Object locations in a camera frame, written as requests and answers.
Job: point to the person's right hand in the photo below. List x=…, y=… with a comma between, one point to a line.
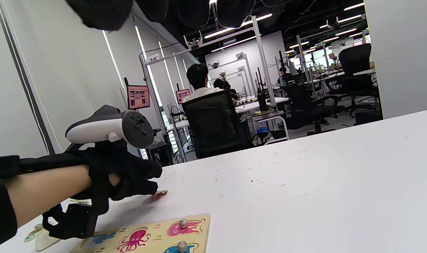
x=101, y=14

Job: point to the person's left hand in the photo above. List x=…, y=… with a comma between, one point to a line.
x=129, y=175

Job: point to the pink octopus puzzle piece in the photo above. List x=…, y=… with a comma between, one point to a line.
x=160, y=193

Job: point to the wooden turtle puzzle piece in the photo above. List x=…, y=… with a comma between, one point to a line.
x=80, y=202

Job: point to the wooden puzzle frame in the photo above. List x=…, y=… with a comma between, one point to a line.
x=159, y=242

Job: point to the wooden whale puzzle piece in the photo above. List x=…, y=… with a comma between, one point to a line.
x=44, y=243

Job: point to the teal seahorse puzzle piece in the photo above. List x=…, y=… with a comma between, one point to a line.
x=32, y=234

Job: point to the person's left forearm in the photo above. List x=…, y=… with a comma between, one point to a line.
x=48, y=189

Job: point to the black computer tower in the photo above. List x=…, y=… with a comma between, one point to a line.
x=160, y=153

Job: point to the black left hand controller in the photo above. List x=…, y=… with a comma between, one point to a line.
x=104, y=130

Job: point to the white number plate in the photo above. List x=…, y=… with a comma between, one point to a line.
x=152, y=59

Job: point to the black monitor stand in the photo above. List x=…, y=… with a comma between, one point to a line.
x=126, y=81

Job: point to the white rig pole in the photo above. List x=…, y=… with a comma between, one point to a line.
x=157, y=105
x=264, y=59

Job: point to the small monitor with pink screen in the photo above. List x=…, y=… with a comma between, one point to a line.
x=183, y=96

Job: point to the black mesh office chair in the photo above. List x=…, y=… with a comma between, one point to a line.
x=213, y=123

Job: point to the white rig crossbar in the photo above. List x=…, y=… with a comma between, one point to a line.
x=199, y=45

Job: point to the pale yellow curved object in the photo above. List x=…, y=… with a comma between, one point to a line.
x=266, y=111

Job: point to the brown side table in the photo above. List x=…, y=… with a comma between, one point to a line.
x=267, y=115

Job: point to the black bottle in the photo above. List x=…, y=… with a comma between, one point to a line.
x=262, y=100

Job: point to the group of ceiling light strips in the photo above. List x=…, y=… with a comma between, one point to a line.
x=262, y=17

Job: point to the black case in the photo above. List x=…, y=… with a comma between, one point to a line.
x=368, y=117

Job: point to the white headset mount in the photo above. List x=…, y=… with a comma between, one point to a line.
x=193, y=42

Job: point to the dark window frame post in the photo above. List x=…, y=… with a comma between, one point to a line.
x=27, y=91

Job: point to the black left wrist camera module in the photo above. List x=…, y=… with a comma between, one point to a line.
x=2, y=167

